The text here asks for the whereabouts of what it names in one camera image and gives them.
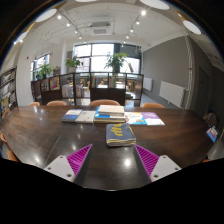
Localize ceiling spot lights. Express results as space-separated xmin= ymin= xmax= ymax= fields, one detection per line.
xmin=13 ymin=9 xmax=148 ymax=44

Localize purple white booklet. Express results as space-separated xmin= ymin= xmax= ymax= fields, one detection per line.
xmin=140 ymin=111 xmax=166 ymax=127

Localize white cover book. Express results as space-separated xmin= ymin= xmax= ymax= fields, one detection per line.
xmin=75 ymin=110 xmax=97 ymax=125

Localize grey towel with yellow letters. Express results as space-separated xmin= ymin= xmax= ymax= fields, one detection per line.
xmin=105 ymin=122 xmax=137 ymax=148

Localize thick white book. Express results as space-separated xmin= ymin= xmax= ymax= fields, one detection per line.
xmin=97 ymin=104 xmax=126 ymax=118

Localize small white wall radiator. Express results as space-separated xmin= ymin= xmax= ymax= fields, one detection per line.
xmin=142 ymin=77 xmax=154 ymax=93

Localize large green potted plant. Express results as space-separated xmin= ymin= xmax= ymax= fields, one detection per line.
xmin=104 ymin=51 xmax=129 ymax=73

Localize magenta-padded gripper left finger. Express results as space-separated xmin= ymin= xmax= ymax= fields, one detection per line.
xmin=43 ymin=143 xmax=94 ymax=188

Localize orange chairs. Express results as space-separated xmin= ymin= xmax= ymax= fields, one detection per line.
xmin=0 ymin=99 xmax=212 ymax=164

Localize colourful white booklet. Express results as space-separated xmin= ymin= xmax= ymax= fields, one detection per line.
xmin=124 ymin=111 xmax=148 ymax=126

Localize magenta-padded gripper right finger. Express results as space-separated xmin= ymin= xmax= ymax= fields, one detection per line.
xmin=132 ymin=144 xmax=182 ymax=188

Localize small green potted plant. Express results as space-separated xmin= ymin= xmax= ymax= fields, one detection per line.
xmin=34 ymin=63 xmax=55 ymax=80

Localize dark open shelf unit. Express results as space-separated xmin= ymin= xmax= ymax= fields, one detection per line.
xmin=30 ymin=71 xmax=145 ymax=107

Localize ceiling air conditioner unit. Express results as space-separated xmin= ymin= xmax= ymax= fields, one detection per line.
xmin=89 ymin=21 xmax=114 ymax=36

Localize large white wall radiator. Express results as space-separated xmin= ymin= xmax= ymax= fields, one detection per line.
xmin=158 ymin=80 xmax=186 ymax=109

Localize wall bookshelf unit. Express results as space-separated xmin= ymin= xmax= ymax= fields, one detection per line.
xmin=0 ymin=65 xmax=18 ymax=116

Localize large blue cover book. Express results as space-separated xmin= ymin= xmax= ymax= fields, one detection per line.
xmin=93 ymin=108 xmax=127 ymax=124

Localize round white ceiling lamps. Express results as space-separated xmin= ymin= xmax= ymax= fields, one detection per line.
xmin=16 ymin=0 xmax=203 ymax=41

